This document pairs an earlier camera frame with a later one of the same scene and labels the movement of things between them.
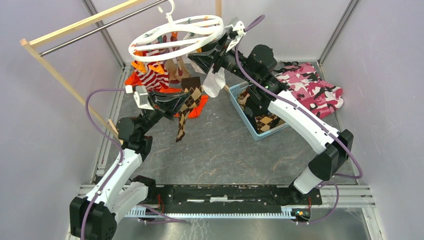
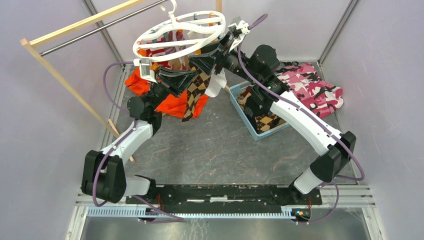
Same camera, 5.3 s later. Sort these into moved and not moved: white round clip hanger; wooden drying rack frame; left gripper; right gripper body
Moved: left gripper
Not moved: wooden drying rack frame; white round clip hanger; right gripper body
